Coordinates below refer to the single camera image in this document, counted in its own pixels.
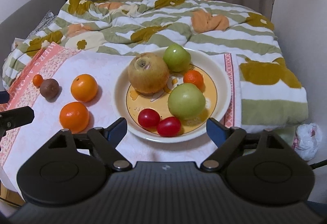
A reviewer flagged white plastic bag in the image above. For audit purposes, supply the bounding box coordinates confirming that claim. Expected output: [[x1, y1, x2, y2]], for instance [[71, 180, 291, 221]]
[[293, 123, 323, 161]]

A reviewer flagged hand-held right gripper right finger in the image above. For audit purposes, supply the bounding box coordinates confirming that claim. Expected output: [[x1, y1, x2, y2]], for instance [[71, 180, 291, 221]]
[[200, 117, 292, 172]]

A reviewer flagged grey headboard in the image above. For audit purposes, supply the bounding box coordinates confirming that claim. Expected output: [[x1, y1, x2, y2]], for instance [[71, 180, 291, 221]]
[[0, 0, 67, 61]]

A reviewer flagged pink floral tablecloth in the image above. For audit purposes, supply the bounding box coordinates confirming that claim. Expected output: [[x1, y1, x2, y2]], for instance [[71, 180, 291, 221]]
[[0, 42, 242, 195]]

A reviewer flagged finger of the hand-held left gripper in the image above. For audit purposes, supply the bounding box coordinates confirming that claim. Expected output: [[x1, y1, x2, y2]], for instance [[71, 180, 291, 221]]
[[0, 106, 35, 137], [0, 90, 10, 105]]

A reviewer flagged small tangerine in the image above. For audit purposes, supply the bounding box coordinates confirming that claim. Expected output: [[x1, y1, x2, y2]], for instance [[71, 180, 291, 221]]
[[32, 74, 44, 87], [183, 70, 204, 87]]

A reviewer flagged grey floral pillow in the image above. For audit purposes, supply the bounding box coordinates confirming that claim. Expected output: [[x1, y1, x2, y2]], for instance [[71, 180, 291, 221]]
[[28, 10, 58, 38]]

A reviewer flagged green apple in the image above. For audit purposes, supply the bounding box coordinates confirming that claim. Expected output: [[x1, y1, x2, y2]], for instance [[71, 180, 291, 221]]
[[163, 44, 191, 72], [168, 83, 206, 120]]

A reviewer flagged brown kiwi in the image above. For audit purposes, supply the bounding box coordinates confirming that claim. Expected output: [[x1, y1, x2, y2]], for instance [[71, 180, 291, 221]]
[[39, 79, 60, 99]]

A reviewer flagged cream plate with yellow print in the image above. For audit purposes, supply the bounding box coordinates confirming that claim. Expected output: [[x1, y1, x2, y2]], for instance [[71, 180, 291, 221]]
[[113, 47, 232, 143]]

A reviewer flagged yellow round pear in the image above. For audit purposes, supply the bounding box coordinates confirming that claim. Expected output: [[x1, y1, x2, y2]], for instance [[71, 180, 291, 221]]
[[128, 52, 170, 94]]

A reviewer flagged red cherry tomato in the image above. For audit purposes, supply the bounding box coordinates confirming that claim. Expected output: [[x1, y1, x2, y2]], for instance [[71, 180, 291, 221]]
[[138, 108, 161, 128], [157, 117, 182, 137]]

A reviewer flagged green striped flower blanket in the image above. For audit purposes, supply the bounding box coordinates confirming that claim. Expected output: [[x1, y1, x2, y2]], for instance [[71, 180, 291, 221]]
[[2, 0, 309, 128]]

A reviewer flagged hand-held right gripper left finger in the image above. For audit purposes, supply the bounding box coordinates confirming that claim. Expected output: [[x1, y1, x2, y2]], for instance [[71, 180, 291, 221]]
[[46, 117, 133, 172]]

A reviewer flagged black cable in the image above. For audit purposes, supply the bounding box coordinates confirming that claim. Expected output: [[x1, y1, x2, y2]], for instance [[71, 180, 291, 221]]
[[308, 158, 327, 170]]

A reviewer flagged orange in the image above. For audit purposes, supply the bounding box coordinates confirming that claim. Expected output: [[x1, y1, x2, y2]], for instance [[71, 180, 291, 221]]
[[59, 102, 90, 133], [71, 74, 99, 102]]

